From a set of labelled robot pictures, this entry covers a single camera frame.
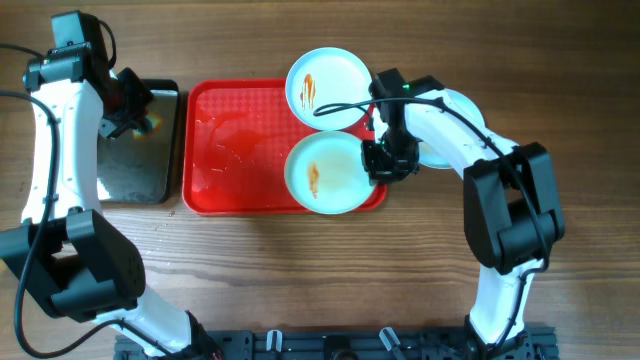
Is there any green yellow sponge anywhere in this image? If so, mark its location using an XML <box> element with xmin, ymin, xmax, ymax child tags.
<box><xmin>132</xmin><ymin>112</ymin><xmax>163</xmax><ymax>139</ymax></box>

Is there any white plate top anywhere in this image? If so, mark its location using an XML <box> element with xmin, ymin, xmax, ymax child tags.
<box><xmin>285</xmin><ymin>47</ymin><xmax>372</xmax><ymax>131</ymax></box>

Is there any white plate bottom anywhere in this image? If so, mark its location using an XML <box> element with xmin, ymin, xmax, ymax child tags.
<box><xmin>284</xmin><ymin>131</ymin><xmax>376</xmax><ymax>215</ymax></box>

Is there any white plate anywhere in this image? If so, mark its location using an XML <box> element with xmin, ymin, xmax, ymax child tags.
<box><xmin>284</xmin><ymin>131</ymin><xmax>376</xmax><ymax>215</ymax></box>
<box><xmin>419</xmin><ymin>88</ymin><xmax>486</xmax><ymax>172</ymax></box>
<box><xmin>285</xmin><ymin>47</ymin><xmax>372</xmax><ymax>131</ymax></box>

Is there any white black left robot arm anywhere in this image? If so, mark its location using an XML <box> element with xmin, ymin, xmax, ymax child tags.
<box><xmin>1</xmin><ymin>40</ymin><xmax>221</xmax><ymax>359</ymax></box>

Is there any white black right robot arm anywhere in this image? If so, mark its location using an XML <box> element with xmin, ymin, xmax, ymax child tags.
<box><xmin>362</xmin><ymin>69</ymin><xmax>565</xmax><ymax>359</ymax></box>

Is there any red plastic tray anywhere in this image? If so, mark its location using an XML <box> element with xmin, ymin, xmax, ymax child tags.
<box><xmin>181</xmin><ymin>78</ymin><xmax>388</xmax><ymax>216</ymax></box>

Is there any black water tray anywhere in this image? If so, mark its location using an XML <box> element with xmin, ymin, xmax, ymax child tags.
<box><xmin>97</xmin><ymin>79</ymin><xmax>181</xmax><ymax>204</ymax></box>

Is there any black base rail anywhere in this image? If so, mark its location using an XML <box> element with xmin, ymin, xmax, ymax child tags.
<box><xmin>113</xmin><ymin>326</ymin><xmax>560</xmax><ymax>360</ymax></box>

